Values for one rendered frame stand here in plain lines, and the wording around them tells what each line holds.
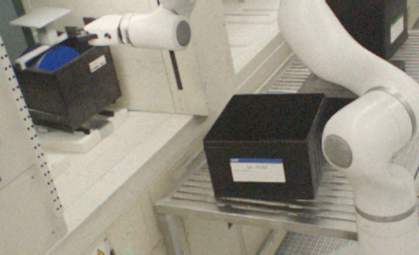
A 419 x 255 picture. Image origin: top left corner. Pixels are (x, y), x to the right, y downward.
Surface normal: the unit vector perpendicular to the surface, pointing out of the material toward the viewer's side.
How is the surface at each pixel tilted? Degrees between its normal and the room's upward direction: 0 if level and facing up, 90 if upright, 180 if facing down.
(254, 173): 90
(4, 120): 90
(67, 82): 93
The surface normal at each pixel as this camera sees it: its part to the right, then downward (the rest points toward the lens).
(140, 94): -0.37, 0.49
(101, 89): 0.90, 0.15
